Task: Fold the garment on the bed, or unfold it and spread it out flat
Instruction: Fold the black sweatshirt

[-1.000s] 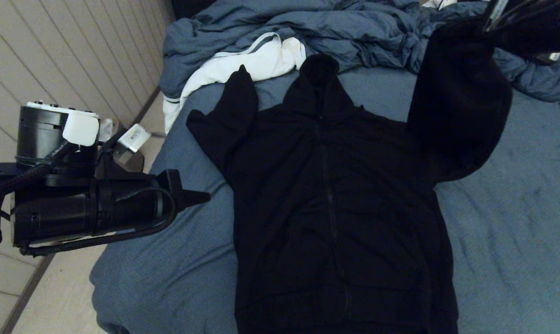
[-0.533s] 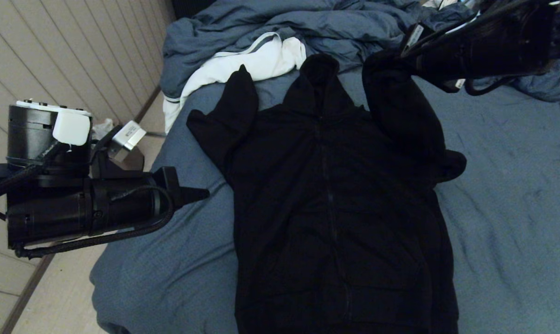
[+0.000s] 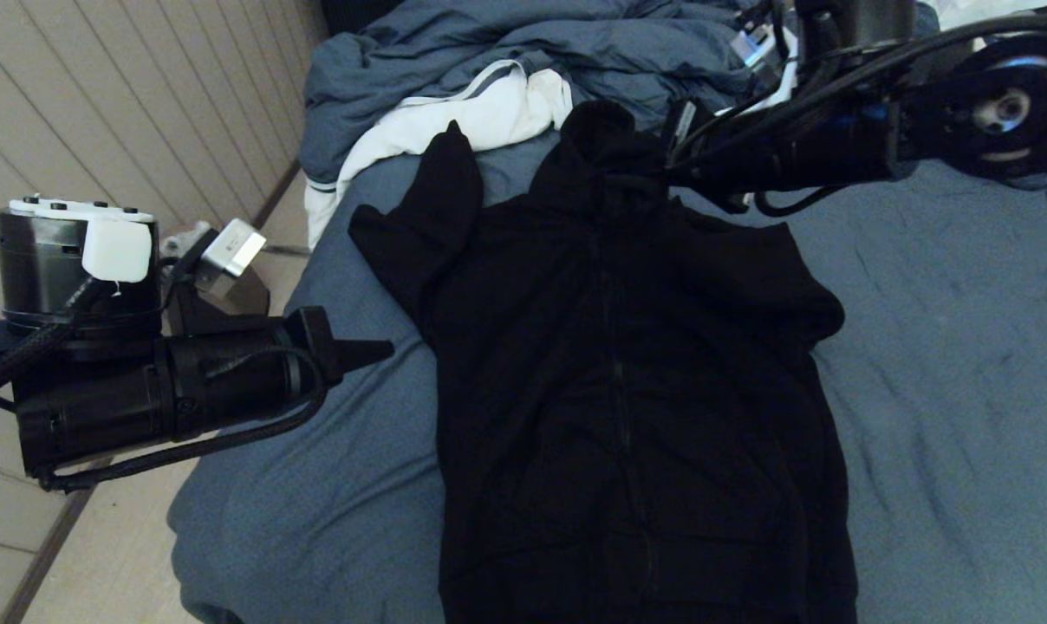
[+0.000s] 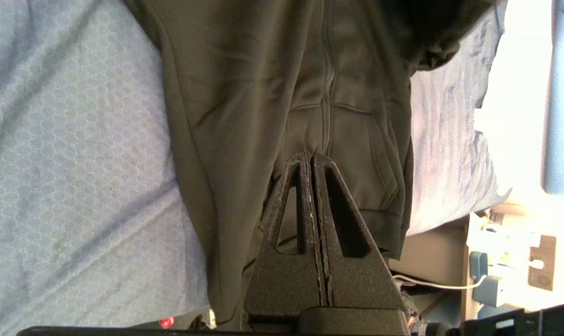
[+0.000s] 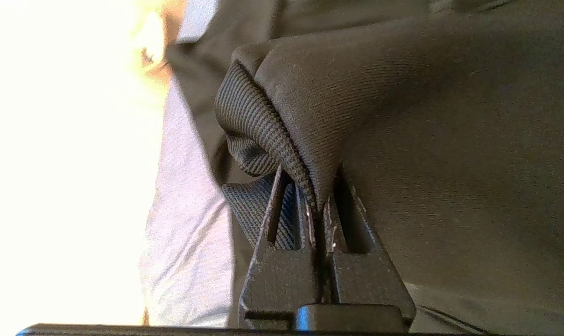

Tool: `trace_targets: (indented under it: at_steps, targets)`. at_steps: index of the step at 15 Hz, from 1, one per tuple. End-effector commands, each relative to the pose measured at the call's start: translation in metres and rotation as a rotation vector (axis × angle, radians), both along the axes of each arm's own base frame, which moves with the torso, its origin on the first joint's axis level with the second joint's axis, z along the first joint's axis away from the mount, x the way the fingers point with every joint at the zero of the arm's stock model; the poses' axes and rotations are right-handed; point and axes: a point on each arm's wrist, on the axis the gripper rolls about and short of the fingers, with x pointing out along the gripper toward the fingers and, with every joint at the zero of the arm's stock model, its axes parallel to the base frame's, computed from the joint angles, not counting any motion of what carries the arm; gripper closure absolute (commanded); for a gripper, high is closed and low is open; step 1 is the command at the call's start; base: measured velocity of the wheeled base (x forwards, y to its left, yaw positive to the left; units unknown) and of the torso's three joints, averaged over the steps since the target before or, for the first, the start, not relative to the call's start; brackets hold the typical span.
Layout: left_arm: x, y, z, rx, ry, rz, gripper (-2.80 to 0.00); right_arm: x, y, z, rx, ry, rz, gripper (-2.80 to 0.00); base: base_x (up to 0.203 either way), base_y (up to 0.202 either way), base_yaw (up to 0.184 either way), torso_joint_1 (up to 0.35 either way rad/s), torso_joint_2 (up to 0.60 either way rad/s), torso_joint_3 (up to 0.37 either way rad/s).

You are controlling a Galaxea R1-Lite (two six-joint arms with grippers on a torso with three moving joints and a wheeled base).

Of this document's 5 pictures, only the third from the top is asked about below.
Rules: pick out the black zip hoodie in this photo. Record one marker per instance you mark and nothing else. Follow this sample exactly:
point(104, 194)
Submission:
point(619, 390)

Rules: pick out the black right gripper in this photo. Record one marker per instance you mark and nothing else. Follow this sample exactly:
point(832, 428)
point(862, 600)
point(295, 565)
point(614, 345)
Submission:
point(701, 152)

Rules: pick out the rumpled blue duvet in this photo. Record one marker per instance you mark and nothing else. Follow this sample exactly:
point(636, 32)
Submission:
point(532, 52)

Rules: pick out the beige trash bin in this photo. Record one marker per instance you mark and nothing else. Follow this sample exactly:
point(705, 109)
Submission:
point(256, 305)

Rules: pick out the blue bed sheet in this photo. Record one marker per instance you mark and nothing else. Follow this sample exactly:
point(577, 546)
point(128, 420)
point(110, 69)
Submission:
point(965, 347)

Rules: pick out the white garment with grey stripe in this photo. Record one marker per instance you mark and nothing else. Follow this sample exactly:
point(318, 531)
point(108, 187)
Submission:
point(454, 130)

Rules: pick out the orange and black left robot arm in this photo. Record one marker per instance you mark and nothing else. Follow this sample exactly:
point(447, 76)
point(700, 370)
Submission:
point(99, 407)

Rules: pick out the clear plastic bin bag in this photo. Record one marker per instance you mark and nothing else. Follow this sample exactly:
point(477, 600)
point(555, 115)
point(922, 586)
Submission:
point(177, 243)

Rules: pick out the black headboard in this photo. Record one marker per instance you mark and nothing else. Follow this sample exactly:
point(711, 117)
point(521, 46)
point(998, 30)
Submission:
point(350, 13)

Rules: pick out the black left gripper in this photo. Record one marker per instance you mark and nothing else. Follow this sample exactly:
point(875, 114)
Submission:
point(315, 351)

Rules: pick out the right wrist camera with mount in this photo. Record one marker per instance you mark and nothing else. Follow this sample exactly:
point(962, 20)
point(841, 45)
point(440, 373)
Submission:
point(762, 52)

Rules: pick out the grey metal rod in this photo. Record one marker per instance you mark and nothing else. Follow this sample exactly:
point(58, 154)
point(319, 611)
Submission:
point(289, 251)

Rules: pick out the white pillow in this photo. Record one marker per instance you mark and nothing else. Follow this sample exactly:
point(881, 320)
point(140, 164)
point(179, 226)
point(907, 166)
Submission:
point(991, 7)

